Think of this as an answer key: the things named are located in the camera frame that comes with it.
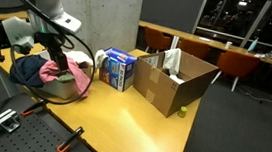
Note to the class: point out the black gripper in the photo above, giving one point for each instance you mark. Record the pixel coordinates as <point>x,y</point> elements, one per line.
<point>53,43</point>

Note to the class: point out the dark green cloth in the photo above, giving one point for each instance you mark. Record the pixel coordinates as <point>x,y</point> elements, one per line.
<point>66,78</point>

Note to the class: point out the pink shirt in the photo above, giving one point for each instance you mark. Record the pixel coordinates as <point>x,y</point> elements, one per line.
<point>51,71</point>

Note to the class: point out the white plastic bin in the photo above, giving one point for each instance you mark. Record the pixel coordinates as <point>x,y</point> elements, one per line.
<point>61,90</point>

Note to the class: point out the navy blue cloth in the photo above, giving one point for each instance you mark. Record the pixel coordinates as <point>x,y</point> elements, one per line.
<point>27,70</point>

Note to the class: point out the black orange clamp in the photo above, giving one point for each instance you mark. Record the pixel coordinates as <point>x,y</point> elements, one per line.
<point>69,141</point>
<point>34,107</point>

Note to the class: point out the blue snack variety box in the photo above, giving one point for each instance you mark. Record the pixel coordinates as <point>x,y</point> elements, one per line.
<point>118,71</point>

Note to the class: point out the black perforated board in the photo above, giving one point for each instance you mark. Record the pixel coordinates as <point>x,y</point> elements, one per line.
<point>33,136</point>

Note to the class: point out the wooden side desk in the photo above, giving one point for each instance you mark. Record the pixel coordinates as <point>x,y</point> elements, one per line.
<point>1,15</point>

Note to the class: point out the orange chair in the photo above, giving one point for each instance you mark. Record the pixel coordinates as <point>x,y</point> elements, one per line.
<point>236,64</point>
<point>194,48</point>
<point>156,39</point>

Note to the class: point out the brown cardboard box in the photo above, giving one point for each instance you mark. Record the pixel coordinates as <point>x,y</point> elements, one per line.
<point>161,88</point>

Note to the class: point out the white hanging cloth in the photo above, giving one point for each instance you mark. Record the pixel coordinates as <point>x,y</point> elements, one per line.
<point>172,61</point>

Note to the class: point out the white crumpled paper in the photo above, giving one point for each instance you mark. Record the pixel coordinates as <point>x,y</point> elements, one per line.
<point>176,79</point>

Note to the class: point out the small green cup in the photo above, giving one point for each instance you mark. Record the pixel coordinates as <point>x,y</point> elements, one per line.
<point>182,112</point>

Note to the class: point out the white paper sheet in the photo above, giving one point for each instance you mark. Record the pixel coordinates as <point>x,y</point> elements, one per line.
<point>205,39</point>

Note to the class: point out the long wooden counter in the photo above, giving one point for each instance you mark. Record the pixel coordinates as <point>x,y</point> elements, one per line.
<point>212,43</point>

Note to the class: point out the white paper cup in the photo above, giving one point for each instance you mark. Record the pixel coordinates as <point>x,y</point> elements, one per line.
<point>228,45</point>

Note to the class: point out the light blue water bottle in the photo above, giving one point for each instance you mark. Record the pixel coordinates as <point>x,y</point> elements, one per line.
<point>253,44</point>

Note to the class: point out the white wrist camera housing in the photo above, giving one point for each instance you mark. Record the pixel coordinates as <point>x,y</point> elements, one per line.
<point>16,31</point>

